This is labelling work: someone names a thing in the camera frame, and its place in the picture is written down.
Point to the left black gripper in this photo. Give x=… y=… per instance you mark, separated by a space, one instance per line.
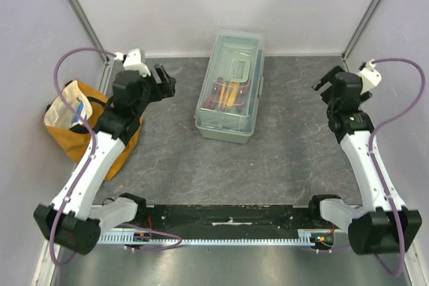
x=161 y=88

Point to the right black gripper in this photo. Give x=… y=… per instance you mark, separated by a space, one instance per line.
x=329 y=80

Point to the red black utility knife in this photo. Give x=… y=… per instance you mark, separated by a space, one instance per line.
x=214 y=95

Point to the yellow black utility knife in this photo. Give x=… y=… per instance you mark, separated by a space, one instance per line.
x=223 y=96

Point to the green clear-lid toolbox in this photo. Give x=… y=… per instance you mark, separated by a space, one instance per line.
x=236 y=57

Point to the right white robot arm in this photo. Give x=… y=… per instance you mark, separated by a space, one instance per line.
x=383 y=224

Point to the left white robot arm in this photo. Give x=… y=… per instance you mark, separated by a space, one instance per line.
x=70 y=220

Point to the yellow canvas tote bag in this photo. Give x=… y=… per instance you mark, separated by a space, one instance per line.
x=71 y=135

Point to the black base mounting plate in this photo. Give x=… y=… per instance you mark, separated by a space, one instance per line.
x=283 y=215

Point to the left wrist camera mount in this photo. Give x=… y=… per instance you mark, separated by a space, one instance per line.
x=134 y=60

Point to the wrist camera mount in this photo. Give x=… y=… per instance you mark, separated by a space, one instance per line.
x=134 y=60
x=369 y=75

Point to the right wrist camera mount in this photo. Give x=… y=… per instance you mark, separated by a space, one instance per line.
x=369 y=75

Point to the blue slotted cable duct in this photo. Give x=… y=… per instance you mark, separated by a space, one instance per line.
x=134 y=237

